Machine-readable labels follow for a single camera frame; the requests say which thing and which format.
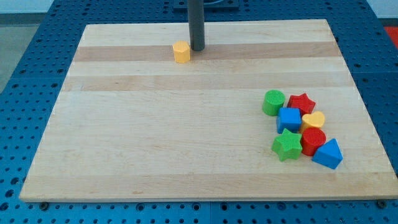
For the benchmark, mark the blue triangle block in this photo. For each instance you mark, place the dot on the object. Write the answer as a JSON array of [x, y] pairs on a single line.
[[329, 154]]

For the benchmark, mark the red star block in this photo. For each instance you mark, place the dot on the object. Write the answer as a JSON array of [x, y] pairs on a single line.
[[301, 102]]

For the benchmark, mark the red cylinder block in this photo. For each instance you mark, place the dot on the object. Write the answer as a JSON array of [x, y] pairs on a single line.
[[312, 139]]

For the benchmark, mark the green star block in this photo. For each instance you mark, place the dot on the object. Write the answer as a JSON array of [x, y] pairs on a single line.
[[287, 145]]

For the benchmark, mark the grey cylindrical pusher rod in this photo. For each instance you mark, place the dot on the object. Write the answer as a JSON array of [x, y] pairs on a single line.
[[196, 23]]

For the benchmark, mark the green cylinder block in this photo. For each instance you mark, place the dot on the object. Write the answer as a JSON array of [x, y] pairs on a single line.
[[273, 101]]

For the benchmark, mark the yellow heart block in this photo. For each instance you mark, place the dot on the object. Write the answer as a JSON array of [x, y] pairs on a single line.
[[314, 120]]

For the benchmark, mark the blue cube block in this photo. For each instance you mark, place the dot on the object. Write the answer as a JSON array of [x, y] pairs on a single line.
[[288, 118]]

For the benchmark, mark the yellow hexagon block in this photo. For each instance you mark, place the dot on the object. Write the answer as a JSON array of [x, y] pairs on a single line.
[[181, 51]]

